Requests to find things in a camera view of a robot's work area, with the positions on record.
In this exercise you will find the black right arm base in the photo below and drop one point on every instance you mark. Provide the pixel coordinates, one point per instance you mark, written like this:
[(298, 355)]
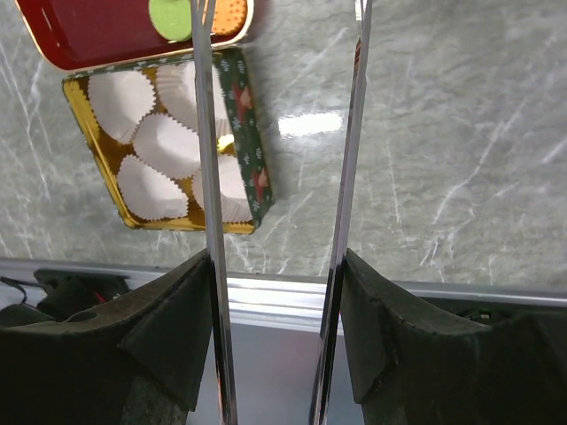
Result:
[(66, 293)]

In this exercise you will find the white paper cup bottom-right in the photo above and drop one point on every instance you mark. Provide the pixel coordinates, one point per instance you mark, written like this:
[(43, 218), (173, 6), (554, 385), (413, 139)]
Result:
[(234, 204)]

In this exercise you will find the white paper cup top-right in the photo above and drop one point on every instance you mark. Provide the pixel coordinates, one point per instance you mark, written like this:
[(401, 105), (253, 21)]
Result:
[(177, 92)]

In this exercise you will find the white paper cup bottom-left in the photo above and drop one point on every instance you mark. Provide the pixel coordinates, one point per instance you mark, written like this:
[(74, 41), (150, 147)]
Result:
[(148, 193)]

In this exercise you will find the white paper cup top-left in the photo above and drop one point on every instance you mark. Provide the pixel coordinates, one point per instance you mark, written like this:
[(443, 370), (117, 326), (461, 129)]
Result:
[(120, 101)]

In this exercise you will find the orange round waffle cookie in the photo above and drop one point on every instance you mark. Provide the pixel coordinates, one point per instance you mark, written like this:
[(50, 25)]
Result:
[(229, 16)]

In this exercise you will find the green round macaron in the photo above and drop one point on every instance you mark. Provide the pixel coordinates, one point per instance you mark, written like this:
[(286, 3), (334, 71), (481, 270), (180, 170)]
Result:
[(171, 19)]

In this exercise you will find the red rectangular tray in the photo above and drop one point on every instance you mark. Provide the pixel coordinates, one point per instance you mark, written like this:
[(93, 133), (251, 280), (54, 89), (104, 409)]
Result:
[(82, 35)]

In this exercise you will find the silver metal tongs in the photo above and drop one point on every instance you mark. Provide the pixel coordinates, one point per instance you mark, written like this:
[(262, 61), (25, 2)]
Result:
[(202, 16)]

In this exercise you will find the green gold cookie tin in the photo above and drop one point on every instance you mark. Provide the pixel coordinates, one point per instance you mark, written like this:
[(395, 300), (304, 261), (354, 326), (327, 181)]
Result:
[(244, 143)]

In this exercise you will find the white paper cup centre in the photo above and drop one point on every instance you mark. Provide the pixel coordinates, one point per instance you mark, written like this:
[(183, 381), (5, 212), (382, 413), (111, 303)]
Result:
[(168, 146)]

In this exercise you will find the aluminium mounting rail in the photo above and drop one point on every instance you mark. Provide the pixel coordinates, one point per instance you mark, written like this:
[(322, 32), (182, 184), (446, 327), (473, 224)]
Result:
[(292, 302)]

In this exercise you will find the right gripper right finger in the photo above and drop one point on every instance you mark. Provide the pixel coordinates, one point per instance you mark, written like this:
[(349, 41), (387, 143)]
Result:
[(411, 362)]

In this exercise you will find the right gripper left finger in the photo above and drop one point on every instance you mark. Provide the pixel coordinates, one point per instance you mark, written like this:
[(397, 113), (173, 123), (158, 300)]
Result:
[(138, 359)]

